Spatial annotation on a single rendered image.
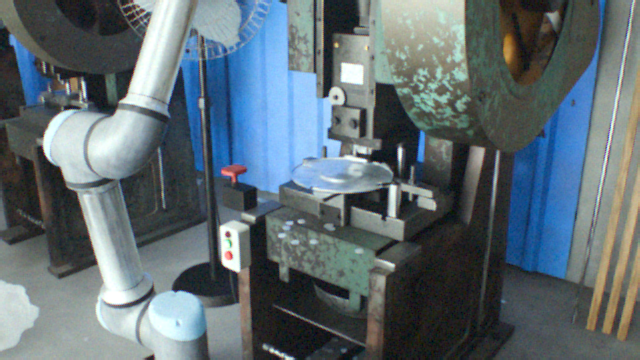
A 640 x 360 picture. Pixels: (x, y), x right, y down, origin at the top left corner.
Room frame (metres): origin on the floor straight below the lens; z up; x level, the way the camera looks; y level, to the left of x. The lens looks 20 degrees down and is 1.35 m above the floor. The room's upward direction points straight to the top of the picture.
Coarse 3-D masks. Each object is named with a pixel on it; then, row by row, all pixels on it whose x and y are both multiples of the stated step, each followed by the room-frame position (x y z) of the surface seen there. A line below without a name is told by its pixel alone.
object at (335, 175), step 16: (320, 160) 1.75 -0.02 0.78; (336, 160) 1.76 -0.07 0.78; (352, 160) 1.76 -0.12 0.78; (304, 176) 1.61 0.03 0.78; (320, 176) 1.61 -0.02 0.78; (336, 176) 1.59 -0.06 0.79; (352, 176) 1.59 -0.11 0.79; (368, 176) 1.61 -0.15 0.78; (384, 176) 1.61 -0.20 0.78; (336, 192) 1.48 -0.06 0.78; (352, 192) 1.48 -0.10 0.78
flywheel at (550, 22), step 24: (504, 0) 1.42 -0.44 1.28; (528, 0) 1.39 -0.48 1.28; (552, 0) 1.38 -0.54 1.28; (504, 24) 1.46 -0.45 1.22; (528, 24) 1.59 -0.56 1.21; (552, 24) 1.60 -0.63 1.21; (504, 48) 1.55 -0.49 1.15; (528, 48) 1.61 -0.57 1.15; (552, 48) 1.64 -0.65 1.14; (528, 72) 1.59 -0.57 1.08
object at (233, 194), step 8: (232, 184) 1.74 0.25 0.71; (240, 184) 1.75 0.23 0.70; (224, 192) 1.74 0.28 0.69; (232, 192) 1.72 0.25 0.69; (240, 192) 1.69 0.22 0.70; (248, 192) 1.70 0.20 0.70; (256, 192) 1.73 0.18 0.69; (224, 200) 1.74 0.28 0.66; (232, 200) 1.72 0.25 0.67; (240, 200) 1.69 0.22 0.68; (248, 200) 1.70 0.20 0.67; (256, 200) 1.73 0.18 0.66; (232, 208) 1.72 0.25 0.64; (240, 208) 1.70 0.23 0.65; (248, 208) 1.70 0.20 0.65
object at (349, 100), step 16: (336, 32) 1.72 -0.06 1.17; (352, 32) 1.72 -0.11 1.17; (368, 32) 1.68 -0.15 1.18; (336, 48) 1.69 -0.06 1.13; (352, 48) 1.66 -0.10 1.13; (336, 64) 1.69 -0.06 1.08; (352, 64) 1.66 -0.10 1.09; (368, 64) 1.63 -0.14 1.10; (336, 80) 1.69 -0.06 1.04; (352, 80) 1.66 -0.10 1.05; (336, 96) 1.67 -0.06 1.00; (352, 96) 1.66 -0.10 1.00; (336, 112) 1.65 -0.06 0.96; (352, 112) 1.62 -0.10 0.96; (368, 112) 1.62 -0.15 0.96; (384, 112) 1.65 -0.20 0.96; (336, 128) 1.65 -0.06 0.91; (352, 128) 1.61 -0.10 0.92; (368, 128) 1.62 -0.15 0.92; (384, 128) 1.66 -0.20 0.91
